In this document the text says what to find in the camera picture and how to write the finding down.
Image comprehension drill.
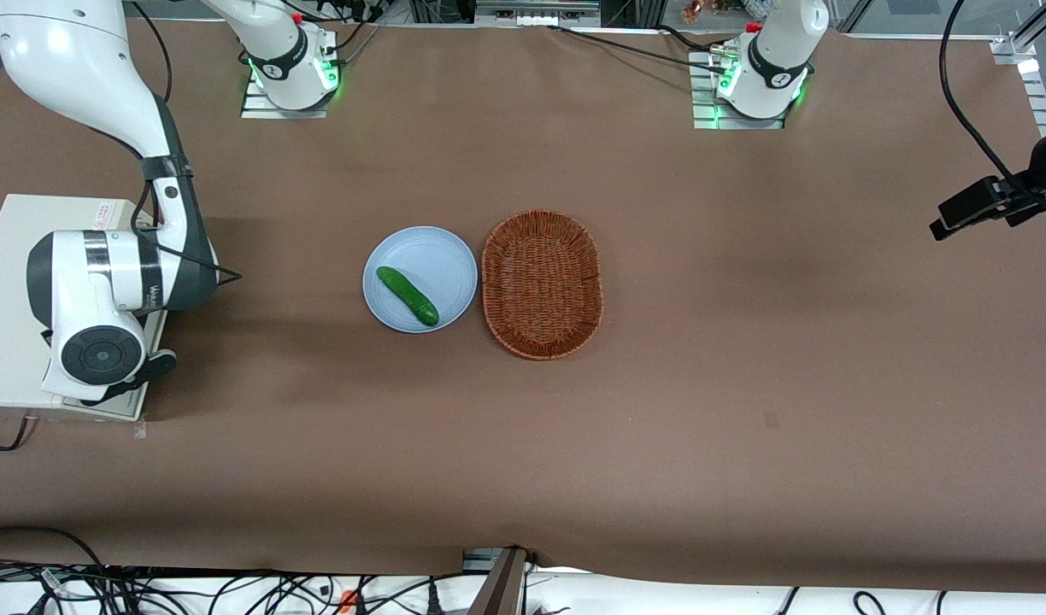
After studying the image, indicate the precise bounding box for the black oven power cable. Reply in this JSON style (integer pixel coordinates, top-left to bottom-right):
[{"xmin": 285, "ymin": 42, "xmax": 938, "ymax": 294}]
[{"xmin": 0, "ymin": 410, "xmax": 35, "ymax": 452}]

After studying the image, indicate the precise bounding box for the brown table cover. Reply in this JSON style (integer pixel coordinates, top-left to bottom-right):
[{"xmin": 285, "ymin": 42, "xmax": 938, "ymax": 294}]
[{"xmin": 0, "ymin": 19, "xmax": 1046, "ymax": 595}]

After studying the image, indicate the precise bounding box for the green cucumber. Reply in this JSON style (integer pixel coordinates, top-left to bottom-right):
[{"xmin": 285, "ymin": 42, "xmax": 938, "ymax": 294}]
[{"xmin": 376, "ymin": 266, "xmax": 440, "ymax": 327}]

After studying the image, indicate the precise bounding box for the brown oval wicker basket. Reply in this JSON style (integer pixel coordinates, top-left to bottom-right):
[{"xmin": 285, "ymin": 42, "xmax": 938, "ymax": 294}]
[{"xmin": 481, "ymin": 209, "xmax": 604, "ymax": 360}]

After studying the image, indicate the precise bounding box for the dark metal stand post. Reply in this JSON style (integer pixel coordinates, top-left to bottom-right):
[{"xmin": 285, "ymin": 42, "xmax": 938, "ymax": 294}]
[{"xmin": 463, "ymin": 547, "xmax": 532, "ymax": 615}]

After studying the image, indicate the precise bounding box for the white toaster oven body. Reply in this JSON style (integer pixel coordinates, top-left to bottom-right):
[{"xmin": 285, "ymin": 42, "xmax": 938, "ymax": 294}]
[{"xmin": 0, "ymin": 194, "xmax": 170, "ymax": 422}]

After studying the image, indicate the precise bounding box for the black cable to arm base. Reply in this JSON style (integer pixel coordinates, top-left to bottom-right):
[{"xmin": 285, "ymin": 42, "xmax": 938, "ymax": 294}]
[{"xmin": 547, "ymin": 24, "xmax": 733, "ymax": 76}]

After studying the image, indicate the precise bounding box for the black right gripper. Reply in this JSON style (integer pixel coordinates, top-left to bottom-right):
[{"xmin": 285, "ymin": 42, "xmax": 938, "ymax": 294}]
[{"xmin": 79, "ymin": 348, "xmax": 179, "ymax": 407}]

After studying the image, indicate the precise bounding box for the grey device at table edge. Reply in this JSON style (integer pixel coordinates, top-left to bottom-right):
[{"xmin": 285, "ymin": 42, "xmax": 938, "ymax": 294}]
[{"xmin": 475, "ymin": 0, "xmax": 602, "ymax": 26}]

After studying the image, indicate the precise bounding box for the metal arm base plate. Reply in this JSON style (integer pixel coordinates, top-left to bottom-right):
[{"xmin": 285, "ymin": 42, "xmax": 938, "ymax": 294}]
[
  {"xmin": 240, "ymin": 61, "xmax": 341, "ymax": 120},
  {"xmin": 690, "ymin": 50, "xmax": 789, "ymax": 131}
]

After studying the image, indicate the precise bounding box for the black floor cable bundle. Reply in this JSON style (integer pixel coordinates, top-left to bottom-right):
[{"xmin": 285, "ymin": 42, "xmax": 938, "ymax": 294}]
[{"xmin": 0, "ymin": 525, "xmax": 455, "ymax": 615}]

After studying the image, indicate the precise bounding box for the black camera on mount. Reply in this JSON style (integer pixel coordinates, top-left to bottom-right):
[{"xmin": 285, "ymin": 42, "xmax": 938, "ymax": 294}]
[{"xmin": 929, "ymin": 122, "xmax": 1046, "ymax": 243}]

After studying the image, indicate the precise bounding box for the light blue round plate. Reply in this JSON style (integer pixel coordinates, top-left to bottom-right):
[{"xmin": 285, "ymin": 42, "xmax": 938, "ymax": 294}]
[{"xmin": 362, "ymin": 225, "xmax": 479, "ymax": 334}]

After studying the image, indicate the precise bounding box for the aluminium frame profile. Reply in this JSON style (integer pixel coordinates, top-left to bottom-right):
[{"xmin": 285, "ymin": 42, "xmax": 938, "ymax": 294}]
[{"xmin": 990, "ymin": 0, "xmax": 1046, "ymax": 139}]

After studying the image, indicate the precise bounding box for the black camera cable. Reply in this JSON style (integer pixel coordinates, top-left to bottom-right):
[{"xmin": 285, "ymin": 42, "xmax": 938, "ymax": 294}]
[{"xmin": 939, "ymin": 0, "xmax": 1045, "ymax": 206}]

